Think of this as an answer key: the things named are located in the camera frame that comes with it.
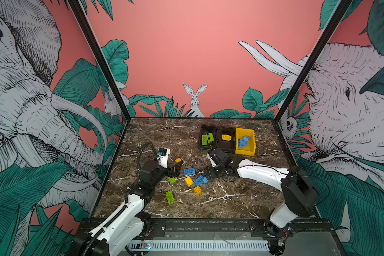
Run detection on black bin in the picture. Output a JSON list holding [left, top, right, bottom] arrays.
[[217, 127, 236, 153], [198, 125, 218, 150]]

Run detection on green lego top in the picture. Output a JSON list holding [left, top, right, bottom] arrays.
[[201, 135, 208, 146], [207, 133, 214, 143]]

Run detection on green lego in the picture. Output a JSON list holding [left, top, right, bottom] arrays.
[[201, 135, 208, 146], [166, 191, 175, 205], [207, 133, 214, 143]]

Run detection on yellow plastic bin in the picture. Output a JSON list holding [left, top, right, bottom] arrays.
[[235, 128, 256, 156]]

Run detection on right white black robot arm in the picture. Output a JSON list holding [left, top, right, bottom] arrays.
[[205, 148, 319, 237]]

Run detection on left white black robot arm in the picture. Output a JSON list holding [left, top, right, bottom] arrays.
[[66, 159, 183, 256]]

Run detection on blue lego lower pair left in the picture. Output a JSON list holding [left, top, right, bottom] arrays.
[[194, 175, 205, 186]]

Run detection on green lego front left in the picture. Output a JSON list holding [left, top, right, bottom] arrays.
[[166, 191, 175, 205]]

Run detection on orange yellow lego front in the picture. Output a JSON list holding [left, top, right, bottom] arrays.
[[194, 186, 202, 196]]

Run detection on white vented strip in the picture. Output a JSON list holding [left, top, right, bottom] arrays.
[[128, 240, 269, 252]]

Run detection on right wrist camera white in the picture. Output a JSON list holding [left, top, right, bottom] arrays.
[[207, 154, 216, 167]]

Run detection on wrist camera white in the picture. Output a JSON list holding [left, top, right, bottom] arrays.
[[207, 154, 216, 167], [158, 148, 170, 168]]

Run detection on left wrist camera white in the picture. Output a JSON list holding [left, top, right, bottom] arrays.
[[158, 148, 170, 168]]

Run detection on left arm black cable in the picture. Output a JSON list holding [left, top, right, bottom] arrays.
[[137, 141, 159, 170]]

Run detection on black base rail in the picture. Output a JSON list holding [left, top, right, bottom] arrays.
[[75, 217, 335, 239]]

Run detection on left black frame post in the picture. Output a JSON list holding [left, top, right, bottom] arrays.
[[68, 0, 131, 122]]

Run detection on black frame post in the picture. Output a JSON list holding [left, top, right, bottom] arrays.
[[68, 0, 131, 122], [273, 0, 352, 123]]

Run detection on right black frame post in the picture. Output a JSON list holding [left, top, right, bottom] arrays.
[[273, 0, 352, 123]]

